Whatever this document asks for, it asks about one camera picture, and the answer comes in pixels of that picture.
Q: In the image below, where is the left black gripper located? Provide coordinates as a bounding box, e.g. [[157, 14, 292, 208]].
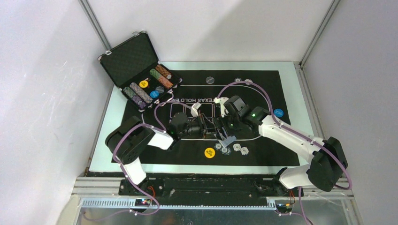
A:
[[178, 113, 217, 139]]

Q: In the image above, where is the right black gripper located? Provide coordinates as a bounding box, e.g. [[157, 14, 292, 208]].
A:
[[213, 111, 243, 141]]

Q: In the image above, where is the green blue chip front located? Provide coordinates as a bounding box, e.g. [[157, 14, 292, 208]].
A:
[[214, 143, 223, 150]]

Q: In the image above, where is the yellow big blind button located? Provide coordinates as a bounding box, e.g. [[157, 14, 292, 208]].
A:
[[204, 148, 216, 158]]

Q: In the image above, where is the blue playing card deck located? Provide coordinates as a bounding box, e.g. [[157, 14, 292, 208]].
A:
[[219, 136, 237, 148]]

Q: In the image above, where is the white blue chip front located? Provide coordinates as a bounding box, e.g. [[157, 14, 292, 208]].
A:
[[240, 147, 249, 156], [233, 143, 241, 151]]

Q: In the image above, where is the blue small blind button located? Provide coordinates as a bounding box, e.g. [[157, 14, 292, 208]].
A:
[[274, 108, 284, 118]]

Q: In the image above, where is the black dealer button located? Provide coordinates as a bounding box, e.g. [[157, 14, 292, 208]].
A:
[[205, 76, 215, 84]]

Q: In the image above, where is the grey white chip front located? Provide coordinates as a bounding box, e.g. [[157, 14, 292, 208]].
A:
[[221, 147, 231, 155]]

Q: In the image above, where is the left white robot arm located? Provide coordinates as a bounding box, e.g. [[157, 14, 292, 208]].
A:
[[105, 112, 217, 195]]

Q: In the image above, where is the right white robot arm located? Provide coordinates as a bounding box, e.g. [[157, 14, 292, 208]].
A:
[[214, 96, 348, 196]]

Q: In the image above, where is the black poker table mat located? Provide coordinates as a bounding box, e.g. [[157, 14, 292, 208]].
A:
[[121, 70, 299, 166]]

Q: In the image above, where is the green orange chip row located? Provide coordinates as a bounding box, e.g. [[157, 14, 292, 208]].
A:
[[149, 69, 174, 89]]

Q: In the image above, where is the clear dealer button in case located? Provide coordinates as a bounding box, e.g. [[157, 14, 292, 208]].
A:
[[155, 86, 165, 94]]

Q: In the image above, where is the blue button in case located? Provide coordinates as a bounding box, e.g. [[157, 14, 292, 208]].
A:
[[150, 90, 160, 99]]

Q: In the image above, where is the pink grey chip row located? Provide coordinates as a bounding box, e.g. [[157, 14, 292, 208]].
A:
[[130, 82, 153, 103]]

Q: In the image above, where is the yellow button in case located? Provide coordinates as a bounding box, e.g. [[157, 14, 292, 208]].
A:
[[139, 80, 149, 89]]

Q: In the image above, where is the red brown chip row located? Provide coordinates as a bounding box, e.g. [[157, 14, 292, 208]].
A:
[[155, 65, 172, 80]]

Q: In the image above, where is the electronics board with leds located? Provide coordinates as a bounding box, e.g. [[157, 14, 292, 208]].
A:
[[134, 198, 152, 207]]

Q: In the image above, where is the black aluminium chip case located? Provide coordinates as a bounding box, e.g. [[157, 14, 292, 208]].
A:
[[98, 31, 183, 112]]

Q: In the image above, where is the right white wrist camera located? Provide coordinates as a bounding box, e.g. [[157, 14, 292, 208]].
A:
[[214, 97, 229, 118]]

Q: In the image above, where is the black metal base rail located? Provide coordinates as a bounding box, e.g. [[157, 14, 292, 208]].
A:
[[84, 171, 343, 207]]

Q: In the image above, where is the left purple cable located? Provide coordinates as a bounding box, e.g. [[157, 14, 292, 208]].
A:
[[82, 98, 199, 222]]

